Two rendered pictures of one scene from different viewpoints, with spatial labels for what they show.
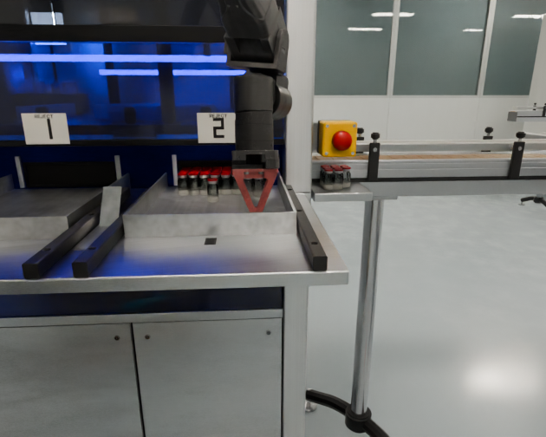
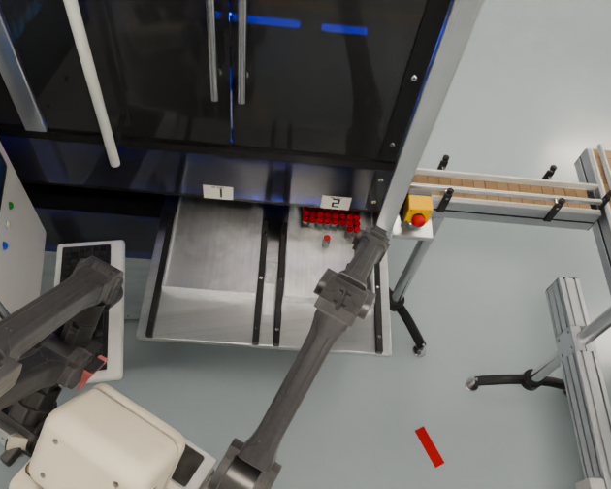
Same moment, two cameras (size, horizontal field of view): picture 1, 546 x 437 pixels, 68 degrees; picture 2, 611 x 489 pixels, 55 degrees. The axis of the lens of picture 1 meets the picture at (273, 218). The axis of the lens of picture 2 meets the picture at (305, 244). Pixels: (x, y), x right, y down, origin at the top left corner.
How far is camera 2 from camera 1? 1.31 m
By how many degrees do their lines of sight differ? 40
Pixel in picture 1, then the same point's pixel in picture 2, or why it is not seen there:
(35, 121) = (211, 189)
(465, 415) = (475, 299)
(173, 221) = (309, 299)
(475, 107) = not seen: outside the picture
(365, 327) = (412, 267)
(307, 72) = (404, 184)
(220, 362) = not seen: hidden behind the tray
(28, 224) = (235, 293)
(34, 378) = not seen: hidden behind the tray
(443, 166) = (496, 209)
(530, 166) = (562, 214)
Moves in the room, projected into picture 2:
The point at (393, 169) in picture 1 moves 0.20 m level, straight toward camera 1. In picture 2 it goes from (458, 207) to (442, 254)
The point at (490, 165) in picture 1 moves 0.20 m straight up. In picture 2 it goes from (531, 211) to (561, 172)
